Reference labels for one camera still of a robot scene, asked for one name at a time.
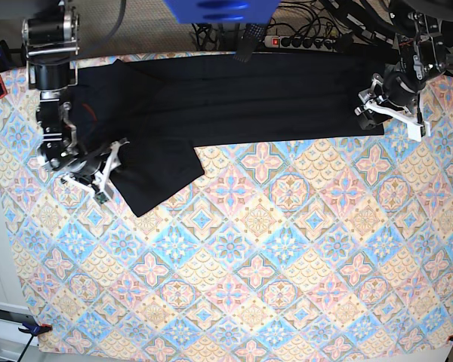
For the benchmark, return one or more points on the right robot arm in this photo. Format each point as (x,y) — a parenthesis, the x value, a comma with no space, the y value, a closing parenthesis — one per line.
(51,45)

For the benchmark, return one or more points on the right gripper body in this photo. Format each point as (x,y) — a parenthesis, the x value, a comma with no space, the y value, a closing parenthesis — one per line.
(92,171)

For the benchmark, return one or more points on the white power strip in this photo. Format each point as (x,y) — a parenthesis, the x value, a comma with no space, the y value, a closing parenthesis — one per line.
(299,43)

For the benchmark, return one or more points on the black round object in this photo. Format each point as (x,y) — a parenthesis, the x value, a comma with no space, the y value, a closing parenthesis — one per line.
(447,33)

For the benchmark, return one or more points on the black T-shirt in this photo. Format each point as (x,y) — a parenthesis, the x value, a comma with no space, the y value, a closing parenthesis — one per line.
(165,109)

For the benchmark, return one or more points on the orange black clamp front left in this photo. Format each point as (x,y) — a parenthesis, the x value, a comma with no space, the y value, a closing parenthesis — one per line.
(35,329)

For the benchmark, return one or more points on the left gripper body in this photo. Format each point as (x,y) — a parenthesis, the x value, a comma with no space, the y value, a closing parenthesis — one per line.
(396,91)

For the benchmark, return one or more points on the patterned colourful tablecloth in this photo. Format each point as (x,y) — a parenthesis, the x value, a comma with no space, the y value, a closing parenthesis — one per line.
(320,250)

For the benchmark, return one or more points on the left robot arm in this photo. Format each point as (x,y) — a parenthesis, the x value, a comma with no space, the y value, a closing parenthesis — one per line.
(423,56)

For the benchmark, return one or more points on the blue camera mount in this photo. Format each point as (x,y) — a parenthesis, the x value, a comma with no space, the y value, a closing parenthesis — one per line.
(222,11)

